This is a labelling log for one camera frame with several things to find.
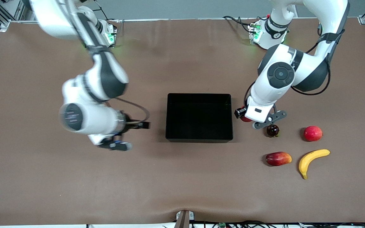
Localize black plastic box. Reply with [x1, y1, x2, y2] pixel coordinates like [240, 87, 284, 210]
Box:
[165, 93, 234, 143]

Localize yellow banana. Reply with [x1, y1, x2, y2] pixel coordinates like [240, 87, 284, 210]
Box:
[298, 149, 331, 180]

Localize dark red plum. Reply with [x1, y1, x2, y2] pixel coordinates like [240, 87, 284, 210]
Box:
[266, 124, 280, 138]

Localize red orange mango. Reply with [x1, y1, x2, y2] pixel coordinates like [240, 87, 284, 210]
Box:
[266, 151, 292, 167]

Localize plain red peach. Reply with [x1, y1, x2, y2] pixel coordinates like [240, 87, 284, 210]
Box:
[304, 126, 323, 142]

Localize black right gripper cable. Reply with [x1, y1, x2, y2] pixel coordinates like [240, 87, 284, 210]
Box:
[106, 98, 151, 122]

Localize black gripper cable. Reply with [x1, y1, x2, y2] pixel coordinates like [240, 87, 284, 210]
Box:
[244, 22, 332, 108]
[106, 98, 151, 122]

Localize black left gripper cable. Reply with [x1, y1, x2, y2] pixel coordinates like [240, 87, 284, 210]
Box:
[244, 22, 332, 108]

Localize black left arm base cable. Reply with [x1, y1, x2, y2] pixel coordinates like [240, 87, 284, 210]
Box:
[223, 15, 259, 34]

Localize black arm base cable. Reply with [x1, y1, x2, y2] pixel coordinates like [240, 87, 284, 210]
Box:
[94, 0, 119, 32]
[223, 15, 259, 34]

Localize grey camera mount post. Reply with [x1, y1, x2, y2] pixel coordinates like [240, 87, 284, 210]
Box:
[174, 210, 195, 228]

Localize silver table edge rail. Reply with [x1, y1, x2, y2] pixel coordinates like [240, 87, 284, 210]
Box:
[10, 17, 360, 24]

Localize black right arm base cable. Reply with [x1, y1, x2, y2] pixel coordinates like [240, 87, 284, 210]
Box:
[94, 0, 119, 32]

